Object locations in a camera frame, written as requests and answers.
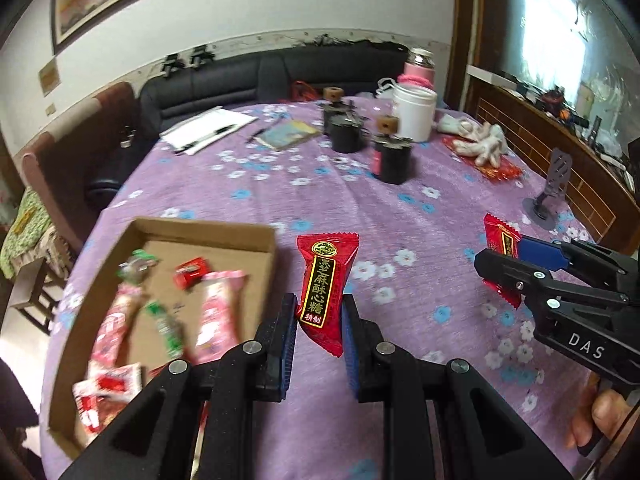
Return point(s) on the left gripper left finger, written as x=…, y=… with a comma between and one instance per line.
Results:
x=197, y=413

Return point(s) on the brown armchair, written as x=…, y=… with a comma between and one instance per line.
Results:
x=59, y=158

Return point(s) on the green clear candy packet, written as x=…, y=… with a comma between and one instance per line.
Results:
x=169, y=329

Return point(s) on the brown cardboard box tray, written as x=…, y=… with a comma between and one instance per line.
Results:
x=226, y=246

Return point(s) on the black tea canister front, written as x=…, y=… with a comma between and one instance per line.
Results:
x=391, y=156

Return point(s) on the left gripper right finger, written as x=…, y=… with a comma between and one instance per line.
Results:
x=439, y=418

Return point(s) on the pink white snack packet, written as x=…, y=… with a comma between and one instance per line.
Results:
x=115, y=327

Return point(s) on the white paper notepad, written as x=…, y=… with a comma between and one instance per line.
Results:
x=201, y=125

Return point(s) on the black tea canister back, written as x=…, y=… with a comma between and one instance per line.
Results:
x=341, y=123

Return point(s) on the red foil bag under gloves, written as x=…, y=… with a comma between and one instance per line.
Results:
x=506, y=171

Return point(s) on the black pen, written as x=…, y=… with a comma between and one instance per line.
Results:
x=210, y=137

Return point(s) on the purple floral tablecloth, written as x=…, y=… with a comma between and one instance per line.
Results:
x=413, y=274

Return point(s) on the white red snack packet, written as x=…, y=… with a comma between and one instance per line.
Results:
x=104, y=394

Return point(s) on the small red candy packet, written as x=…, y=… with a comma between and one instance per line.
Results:
x=502, y=240

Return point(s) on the person's right hand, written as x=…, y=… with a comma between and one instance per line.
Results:
x=605, y=410

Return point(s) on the black leather sofa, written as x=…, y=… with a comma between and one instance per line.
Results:
x=274, y=76

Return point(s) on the yellow blue booklet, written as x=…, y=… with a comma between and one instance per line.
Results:
x=286, y=135

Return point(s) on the white plastic jar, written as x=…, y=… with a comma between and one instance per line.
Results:
x=414, y=107

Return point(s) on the pink thermos bottle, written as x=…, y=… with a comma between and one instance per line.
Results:
x=419, y=69

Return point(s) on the long red candy packet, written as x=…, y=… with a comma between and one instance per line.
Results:
x=328, y=259

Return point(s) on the grey phone stand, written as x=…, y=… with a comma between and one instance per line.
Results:
x=555, y=187

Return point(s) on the black tea canister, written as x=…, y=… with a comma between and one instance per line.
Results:
x=391, y=156
x=341, y=123

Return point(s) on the green patterned cushion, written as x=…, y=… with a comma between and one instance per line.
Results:
x=24, y=235

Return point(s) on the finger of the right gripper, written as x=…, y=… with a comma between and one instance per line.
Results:
x=544, y=254
x=523, y=275

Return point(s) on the red orange snack packet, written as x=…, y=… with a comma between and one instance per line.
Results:
x=190, y=273

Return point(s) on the white work gloves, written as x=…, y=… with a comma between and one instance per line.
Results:
x=485, y=144

